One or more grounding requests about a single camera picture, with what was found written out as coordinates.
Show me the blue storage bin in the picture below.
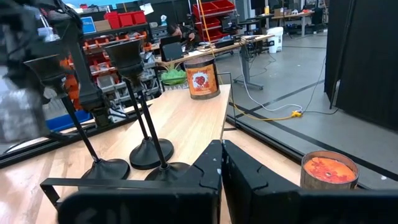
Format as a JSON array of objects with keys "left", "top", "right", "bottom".
[{"left": 45, "top": 109, "right": 94, "bottom": 132}]

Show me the black aluminium table frame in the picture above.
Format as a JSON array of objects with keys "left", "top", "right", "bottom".
[{"left": 0, "top": 104, "right": 398, "bottom": 191}]

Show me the shelving rack with parts bins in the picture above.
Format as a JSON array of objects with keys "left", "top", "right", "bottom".
[{"left": 58, "top": 21, "right": 164, "bottom": 119}]

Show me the wooden shelf riser black frame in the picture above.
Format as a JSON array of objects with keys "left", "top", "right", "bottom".
[{"left": 0, "top": 71, "right": 238, "bottom": 224}]

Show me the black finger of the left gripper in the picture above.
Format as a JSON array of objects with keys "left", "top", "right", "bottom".
[{"left": 58, "top": 12, "right": 111, "bottom": 127}]

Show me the red storage bin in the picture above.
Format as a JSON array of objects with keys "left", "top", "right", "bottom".
[
  {"left": 192, "top": 1, "right": 218, "bottom": 15},
  {"left": 213, "top": 0, "right": 236, "bottom": 12},
  {"left": 118, "top": 11, "right": 134, "bottom": 27},
  {"left": 132, "top": 10, "right": 147, "bottom": 25},
  {"left": 104, "top": 11, "right": 121, "bottom": 29}
]

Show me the succulent in triangle-patterned pot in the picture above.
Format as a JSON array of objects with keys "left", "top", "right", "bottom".
[{"left": 157, "top": 61, "right": 189, "bottom": 91}]

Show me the person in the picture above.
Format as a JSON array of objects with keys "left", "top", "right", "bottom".
[{"left": 166, "top": 23, "right": 201, "bottom": 44}]

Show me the white floor cable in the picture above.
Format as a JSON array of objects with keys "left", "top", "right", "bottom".
[{"left": 238, "top": 54, "right": 304, "bottom": 113}]

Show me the black partition screen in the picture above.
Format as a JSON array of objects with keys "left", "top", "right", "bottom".
[{"left": 323, "top": 0, "right": 398, "bottom": 131}]

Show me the orange candle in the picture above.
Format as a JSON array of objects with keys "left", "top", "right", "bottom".
[
  {"left": 183, "top": 55, "right": 221, "bottom": 100},
  {"left": 300, "top": 151, "right": 361, "bottom": 190}
]

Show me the blue sign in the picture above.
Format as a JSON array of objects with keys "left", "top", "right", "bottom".
[{"left": 80, "top": 16, "right": 97, "bottom": 34}]

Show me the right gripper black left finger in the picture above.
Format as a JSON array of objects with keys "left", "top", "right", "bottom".
[{"left": 146, "top": 139, "right": 223, "bottom": 224}]

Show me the black laptop screen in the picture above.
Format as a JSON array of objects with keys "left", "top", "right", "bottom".
[{"left": 160, "top": 35, "right": 185, "bottom": 62}]

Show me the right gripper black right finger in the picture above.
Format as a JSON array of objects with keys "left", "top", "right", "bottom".
[{"left": 222, "top": 139, "right": 336, "bottom": 224}]

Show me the white waste bin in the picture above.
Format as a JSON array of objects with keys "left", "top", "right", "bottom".
[{"left": 266, "top": 26, "right": 285, "bottom": 54}]

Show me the long wooden office desk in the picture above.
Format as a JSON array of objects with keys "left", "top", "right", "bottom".
[{"left": 155, "top": 33, "right": 276, "bottom": 91}]

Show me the yellow floor extension cable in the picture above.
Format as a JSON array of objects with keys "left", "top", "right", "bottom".
[{"left": 231, "top": 102, "right": 295, "bottom": 122}]

